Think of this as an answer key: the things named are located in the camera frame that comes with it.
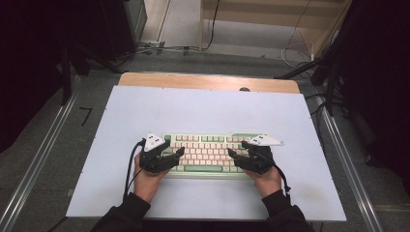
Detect black metal stand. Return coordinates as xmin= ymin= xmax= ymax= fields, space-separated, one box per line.
xmin=59 ymin=44 xmax=73 ymax=105
xmin=275 ymin=54 xmax=342 ymax=117

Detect dark cabinet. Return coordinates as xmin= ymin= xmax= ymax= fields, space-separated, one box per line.
xmin=100 ymin=0 xmax=148 ymax=62

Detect person's right hand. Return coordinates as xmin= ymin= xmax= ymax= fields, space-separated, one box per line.
xmin=243 ymin=165 xmax=283 ymax=198

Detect light wooden shelf frame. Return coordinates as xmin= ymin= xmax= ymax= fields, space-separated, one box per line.
xmin=199 ymin=0 xmax=352 ymax=59

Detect black hanging cable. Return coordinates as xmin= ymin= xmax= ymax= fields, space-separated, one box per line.
xmin=201 ymin=0 xmax=220 ymax=51

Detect person's dark clothed body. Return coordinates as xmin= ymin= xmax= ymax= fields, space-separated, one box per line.
xmin=139 ymin=220 xmax=275 ymax=232

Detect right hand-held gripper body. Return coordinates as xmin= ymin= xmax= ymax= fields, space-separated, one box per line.
xmin=241 ymin=134 xmax=285 ymax=176

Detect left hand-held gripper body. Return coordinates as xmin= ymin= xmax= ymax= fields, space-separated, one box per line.
xmin=138 ymin=132 xmax=172 ymax=174

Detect right hand-held gripper black cable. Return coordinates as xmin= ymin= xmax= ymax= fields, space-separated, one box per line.
xmin=274 ymin=163 xmax=292 ymax=206

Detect green and pink keyboard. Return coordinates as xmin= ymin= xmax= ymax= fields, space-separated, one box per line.
xmin=161 ymin=131 xmax=269 ymax=180

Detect black floor cables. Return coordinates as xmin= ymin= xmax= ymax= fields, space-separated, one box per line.
xmin=115 ymin=44 xmax=201 ymax=64

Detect wooden table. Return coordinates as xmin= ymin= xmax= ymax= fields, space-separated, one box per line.
xmin=118 ymin=72 xmax=301 ymax=95

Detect hand-held gripper black cable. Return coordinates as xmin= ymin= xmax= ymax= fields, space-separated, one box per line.
xmin=274 ymin=163 xmax=292 ymax=206
xmin=123 ymin=138 xmax=147 ymax=201

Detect aluminium floor rail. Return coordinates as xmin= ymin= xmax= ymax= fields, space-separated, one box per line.
xmin=313 ymin=96 xmax=385 ymax=232
xmin=0 ymin=75 xmax=80 ymax=232

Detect black curtain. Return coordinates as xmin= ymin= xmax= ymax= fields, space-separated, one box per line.
xmin=0 ymin=0 xmax=107 ymax=154
xmin=332 ymin=0 xmax=410 ymax=194

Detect white table board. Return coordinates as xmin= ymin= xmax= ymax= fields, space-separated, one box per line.
xmin=66 ymin=85 xmax=347 ymax=222

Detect person's left hand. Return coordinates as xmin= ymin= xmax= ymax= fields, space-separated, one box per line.
xmin=132 ymin=154 xmax=170 ymax=204

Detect left hand-held gripper black cable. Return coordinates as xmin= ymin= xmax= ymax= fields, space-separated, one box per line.
xmin=123 ymin=138 xmax=147 ymax=201

